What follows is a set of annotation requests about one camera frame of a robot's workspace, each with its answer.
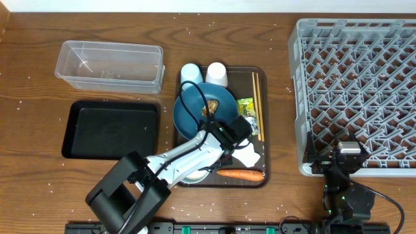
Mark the green snack wrapper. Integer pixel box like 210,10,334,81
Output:
236,97,256,118

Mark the black waste tray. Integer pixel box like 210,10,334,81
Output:
61,101,159,160

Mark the pink cup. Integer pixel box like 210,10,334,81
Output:
205,62,228,88

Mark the light blue cup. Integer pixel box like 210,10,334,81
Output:
181,63,203,85

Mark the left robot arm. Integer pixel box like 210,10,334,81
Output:
85,116,252,233

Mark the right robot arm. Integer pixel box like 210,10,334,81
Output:
303,132,374,233

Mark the right wooden chopstick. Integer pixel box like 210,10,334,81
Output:
255,73,265,142

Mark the crumpled white napkin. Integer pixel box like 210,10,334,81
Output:
231,139,261,168

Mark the brown serving tray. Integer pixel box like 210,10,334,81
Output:
173,66,272,189

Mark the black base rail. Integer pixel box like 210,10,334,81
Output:
64,221,391,234

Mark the grey dishwasher rack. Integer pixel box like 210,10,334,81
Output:
288,18,415,177

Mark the clear plastic bin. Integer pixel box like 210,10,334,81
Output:
55,40,165,94

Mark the orange carrot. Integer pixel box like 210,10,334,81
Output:
217,169,264,181

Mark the light blue rice bowl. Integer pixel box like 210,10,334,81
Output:
181,170,209,184

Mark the dark blue plate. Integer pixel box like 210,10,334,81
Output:
173,83,238,140

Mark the brown food scrap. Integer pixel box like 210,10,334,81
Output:
201,99,219,117

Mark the wooden chopstick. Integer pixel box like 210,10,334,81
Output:
252,72,262,141
255,73,265,142

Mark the left wooden chopstick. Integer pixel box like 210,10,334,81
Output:
252,72,262,141

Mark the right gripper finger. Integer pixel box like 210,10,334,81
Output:
302,131,317,163
349,132,369,155

